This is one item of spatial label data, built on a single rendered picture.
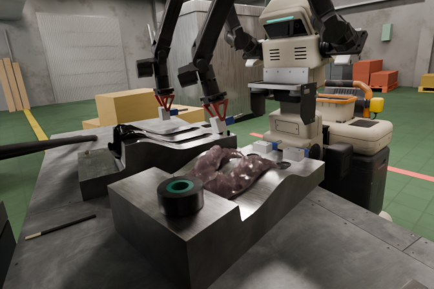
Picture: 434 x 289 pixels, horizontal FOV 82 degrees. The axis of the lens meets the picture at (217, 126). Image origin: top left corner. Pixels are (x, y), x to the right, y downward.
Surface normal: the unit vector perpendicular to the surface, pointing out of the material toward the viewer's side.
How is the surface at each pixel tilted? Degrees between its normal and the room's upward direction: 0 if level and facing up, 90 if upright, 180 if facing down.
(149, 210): 0
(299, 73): 90
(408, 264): 0
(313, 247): 0
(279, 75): 90
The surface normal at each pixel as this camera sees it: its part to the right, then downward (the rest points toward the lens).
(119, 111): 0.75, 0.14
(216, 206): -0.06, -0.96
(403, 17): -0.77, 0.21
